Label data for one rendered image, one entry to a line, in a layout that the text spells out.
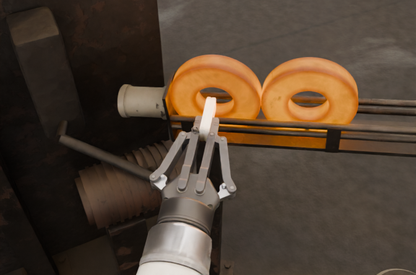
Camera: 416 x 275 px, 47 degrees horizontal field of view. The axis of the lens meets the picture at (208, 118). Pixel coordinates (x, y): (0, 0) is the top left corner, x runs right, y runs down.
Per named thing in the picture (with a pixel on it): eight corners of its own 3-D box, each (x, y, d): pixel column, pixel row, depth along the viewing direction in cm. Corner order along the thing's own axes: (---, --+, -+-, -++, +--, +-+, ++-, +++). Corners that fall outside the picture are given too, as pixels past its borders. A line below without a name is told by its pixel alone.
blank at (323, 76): (260, 54, 76) (259, 68, 74) (363, 57, 73) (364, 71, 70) (264, 122, 87) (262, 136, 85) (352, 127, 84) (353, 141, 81)
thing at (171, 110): (180, 113, 92) (171, 70, 84) (183, 113, 92) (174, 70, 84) (171, 142, 87) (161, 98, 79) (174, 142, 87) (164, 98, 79)
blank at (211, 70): (167, 52, 79) (162, 65, 77) (261, 54, 76) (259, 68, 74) (180, 117, 90) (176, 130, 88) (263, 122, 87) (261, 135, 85)
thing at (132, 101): (131, 101, 91) (124, 77, 87) (177, 103, 89) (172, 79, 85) (122, 124, 87) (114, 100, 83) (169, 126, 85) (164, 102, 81)
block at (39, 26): (37, 108, 100) (1, 10, 83) (75, 97, 102) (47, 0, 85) (48, 144, 93) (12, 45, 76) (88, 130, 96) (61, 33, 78)
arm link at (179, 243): (208, 293, 64) (215, 251, 68) (207, 267, 57) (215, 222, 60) (142, 282, 65) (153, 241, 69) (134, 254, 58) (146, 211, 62)
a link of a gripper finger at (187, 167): (187, 203, 70) (178, 202, 70) (200, 141, 77) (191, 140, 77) (186, 189, 67) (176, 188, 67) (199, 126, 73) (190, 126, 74)
